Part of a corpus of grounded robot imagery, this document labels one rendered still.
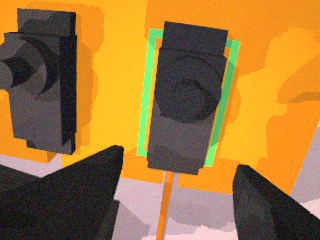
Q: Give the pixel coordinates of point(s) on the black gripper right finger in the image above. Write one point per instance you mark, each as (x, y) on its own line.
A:
(265, 212)

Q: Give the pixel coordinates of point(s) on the orange flat rectangular slab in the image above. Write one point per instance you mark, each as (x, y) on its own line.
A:
(77, 76)

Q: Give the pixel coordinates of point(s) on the dark grey micro servo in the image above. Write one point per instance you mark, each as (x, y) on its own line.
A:
(189, 73)

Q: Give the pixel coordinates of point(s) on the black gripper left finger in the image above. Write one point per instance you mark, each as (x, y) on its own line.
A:
(70, 204)

